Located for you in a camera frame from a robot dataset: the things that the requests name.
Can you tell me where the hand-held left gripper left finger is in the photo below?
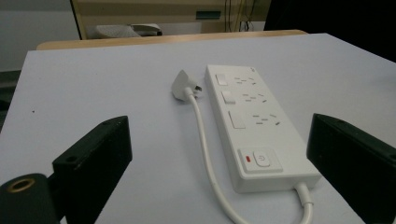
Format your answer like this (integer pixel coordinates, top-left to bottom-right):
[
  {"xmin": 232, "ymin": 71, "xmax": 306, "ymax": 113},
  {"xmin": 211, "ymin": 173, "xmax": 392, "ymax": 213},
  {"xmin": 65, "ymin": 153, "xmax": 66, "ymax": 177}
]
[{"xmin": 51, "ymin": 115, "xmax": 134, "ymax": 224}]

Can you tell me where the white power strip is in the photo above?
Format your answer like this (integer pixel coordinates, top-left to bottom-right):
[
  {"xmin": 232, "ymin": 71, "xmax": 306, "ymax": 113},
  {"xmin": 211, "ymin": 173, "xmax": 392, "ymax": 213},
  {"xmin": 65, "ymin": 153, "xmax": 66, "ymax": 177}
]
[{"xmin": 204, "ymin": 63, "xmax": 322, "ymax": 194}]

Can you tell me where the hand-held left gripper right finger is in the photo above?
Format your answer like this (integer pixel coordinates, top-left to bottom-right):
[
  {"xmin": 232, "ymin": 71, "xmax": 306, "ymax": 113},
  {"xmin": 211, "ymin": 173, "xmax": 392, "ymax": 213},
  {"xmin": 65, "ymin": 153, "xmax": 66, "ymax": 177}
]
[{"xmin": 305, "ymin": 113, "xmax": 396, "ymax": 224}]

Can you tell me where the wooden table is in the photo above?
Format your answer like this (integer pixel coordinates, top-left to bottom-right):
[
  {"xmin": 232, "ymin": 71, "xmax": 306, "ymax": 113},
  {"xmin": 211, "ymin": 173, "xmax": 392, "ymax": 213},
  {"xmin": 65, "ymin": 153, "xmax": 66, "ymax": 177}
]
[{"xmin": 35, "ymin": 29, "xmax": 308, "ymax": 51}]

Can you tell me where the beige cabinet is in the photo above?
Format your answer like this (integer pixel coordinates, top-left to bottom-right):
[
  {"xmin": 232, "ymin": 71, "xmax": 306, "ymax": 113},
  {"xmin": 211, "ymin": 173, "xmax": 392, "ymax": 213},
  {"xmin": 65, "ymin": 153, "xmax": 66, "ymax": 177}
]
[{"xmin": 70, "ymin": 0, "xmax": 273, "ymax": 40}]

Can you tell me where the bundle of hanging cables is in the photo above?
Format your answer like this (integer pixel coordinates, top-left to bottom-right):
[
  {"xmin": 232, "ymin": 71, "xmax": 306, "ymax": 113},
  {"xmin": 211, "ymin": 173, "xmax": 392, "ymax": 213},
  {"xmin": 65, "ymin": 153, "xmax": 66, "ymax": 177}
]
[{"xmin": 223, "ymin": 0, "xmax": 260, "ymax": 33}]

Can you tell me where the white power cable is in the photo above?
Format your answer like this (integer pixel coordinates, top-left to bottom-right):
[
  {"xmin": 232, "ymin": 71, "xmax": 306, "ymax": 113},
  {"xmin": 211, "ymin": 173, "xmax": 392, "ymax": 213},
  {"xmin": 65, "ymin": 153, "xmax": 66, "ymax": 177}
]
[{"xmin": 184, "ymin": 88, "xmax": 314, "ymax": 224}]

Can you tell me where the white power plug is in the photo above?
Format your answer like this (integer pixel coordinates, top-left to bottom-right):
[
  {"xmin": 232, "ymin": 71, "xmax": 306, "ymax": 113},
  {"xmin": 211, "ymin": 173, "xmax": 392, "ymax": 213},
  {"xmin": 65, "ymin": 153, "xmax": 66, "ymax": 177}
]
[{"xmin": 170, "ymin": 69, "xmax": 204, "ymax": 102}]

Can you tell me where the grey white padded object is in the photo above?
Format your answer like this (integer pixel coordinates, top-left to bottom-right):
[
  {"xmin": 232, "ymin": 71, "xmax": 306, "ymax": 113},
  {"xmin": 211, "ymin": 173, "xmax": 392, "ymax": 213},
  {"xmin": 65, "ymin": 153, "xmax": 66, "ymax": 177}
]
[{"xmin": 93, "ymin": 23, "xmax": 163, "ymax": 39}]

